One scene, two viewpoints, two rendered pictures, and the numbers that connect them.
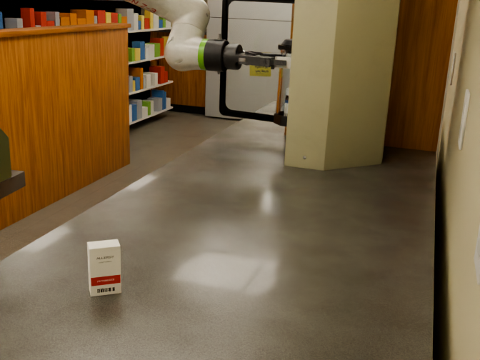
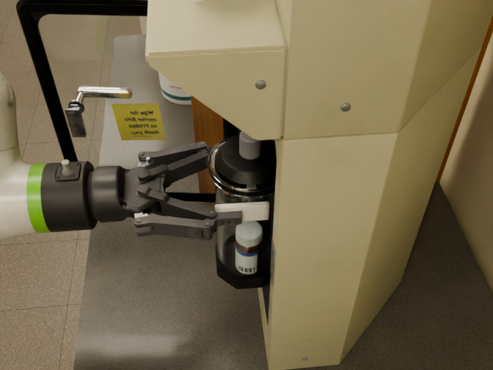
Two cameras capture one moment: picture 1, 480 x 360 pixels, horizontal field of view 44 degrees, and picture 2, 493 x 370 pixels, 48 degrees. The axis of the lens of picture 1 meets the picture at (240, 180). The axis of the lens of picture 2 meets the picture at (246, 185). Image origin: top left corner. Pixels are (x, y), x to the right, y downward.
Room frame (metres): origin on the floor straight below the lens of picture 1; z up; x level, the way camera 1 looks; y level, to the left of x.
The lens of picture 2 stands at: (1.22, 0.06, 1.75)
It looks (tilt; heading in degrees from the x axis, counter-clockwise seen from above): 46 degrees down; 337
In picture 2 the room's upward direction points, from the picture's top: straight up
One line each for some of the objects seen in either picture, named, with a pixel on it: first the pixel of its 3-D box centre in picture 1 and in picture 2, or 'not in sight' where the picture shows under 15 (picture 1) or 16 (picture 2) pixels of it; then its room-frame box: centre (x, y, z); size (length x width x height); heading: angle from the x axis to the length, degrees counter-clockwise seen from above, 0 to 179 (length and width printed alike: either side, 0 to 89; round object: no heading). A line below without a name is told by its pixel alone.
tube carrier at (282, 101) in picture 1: (293, 83); (247, 214); (1.71, -0.14, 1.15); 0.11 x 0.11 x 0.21
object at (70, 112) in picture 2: not in sight; (76, 122); (1.97, 0.05, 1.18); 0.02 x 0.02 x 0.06; 65
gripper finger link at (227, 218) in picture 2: (276, 62); (222, 224); (1.66, -0.09, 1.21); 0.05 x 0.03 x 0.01; 72
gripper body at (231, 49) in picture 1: (242, 57); (130, 192); (1.76, 0.01, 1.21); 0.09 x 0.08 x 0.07; 73
